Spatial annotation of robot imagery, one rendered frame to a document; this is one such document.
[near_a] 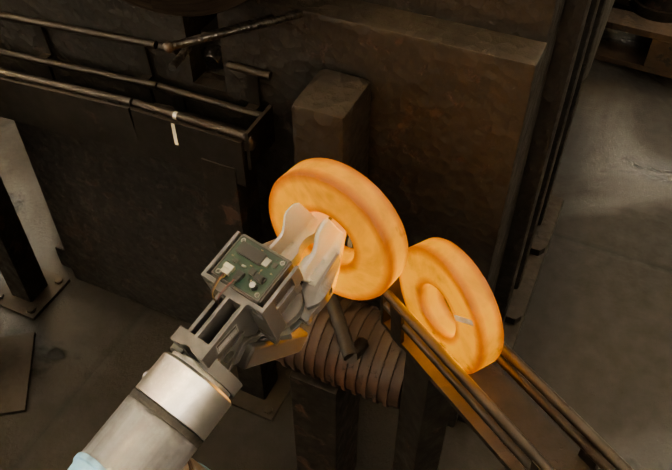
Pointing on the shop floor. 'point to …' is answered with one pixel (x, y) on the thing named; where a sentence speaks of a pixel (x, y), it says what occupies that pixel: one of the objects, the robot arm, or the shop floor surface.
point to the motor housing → (340, 385)
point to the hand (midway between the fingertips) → (336, 218)
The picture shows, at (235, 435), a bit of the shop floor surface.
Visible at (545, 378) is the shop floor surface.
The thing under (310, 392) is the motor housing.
